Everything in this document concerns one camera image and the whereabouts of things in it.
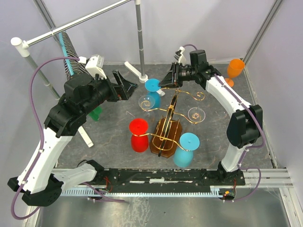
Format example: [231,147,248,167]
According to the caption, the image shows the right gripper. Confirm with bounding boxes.
[157,62,196,89]

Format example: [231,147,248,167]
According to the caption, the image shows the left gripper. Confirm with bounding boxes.
[81,69,138,115]

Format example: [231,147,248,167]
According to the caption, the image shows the blue wine glass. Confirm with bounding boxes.
[173,132,200,168]
[145,79,161,108]

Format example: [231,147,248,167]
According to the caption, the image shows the clear wine glass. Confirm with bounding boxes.
[138,95,155,120]
[187,107,206,124]

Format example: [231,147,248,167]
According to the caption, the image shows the orange plastic wine glass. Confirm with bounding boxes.
[225,59,245,87]

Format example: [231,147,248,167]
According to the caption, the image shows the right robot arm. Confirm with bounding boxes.
[159,46,264,185]

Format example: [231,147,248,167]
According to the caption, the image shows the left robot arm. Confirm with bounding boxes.
[8,70,138,207]

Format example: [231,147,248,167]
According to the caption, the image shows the red plastic wine glass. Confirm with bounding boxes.
[129,118,149,153]

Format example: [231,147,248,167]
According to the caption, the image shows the white clothes rack stand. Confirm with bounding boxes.
[10,0,165,148]

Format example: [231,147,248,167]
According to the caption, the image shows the green plastic hanger piece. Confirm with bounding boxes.
[89,106,102,121]

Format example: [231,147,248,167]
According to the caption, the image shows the striped cloth on hanger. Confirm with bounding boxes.
[59,32,83,80]

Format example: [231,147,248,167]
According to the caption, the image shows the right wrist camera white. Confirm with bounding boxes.
[174,46,187,65]

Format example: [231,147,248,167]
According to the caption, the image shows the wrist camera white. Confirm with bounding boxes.
[78,54,107,80]
[174,46,187,65]

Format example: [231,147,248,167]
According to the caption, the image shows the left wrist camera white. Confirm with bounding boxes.
[78,54,107,80]

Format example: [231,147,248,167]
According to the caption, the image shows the gold wire glass rack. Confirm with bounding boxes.
[146,88,205,158]

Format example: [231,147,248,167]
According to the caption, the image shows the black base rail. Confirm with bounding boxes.
[89,168,245,194]

